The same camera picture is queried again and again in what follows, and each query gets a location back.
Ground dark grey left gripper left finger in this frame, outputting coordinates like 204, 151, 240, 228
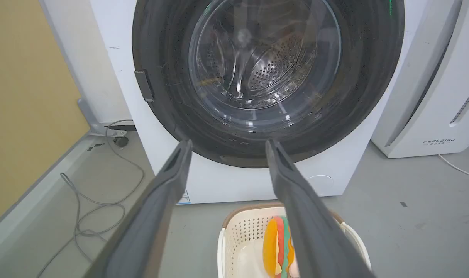
84, 139, 193, 278

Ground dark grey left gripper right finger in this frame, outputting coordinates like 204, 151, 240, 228
265, 139, 376, 278

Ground white washing machine body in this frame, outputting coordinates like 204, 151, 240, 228
39, 0, 430, 205

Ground black round washing machine door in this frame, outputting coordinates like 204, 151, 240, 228
132, 0, 405, 169

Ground cream perforated laundry basket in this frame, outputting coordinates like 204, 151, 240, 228
217, 202, 372, 278

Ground white appliance with grey lettering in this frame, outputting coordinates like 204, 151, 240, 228
371, 0, 469, 159

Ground grey power cable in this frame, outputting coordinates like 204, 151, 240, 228
37, 119, 145, 278

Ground white thin cable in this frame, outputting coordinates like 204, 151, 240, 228
437, 154, 469, 180

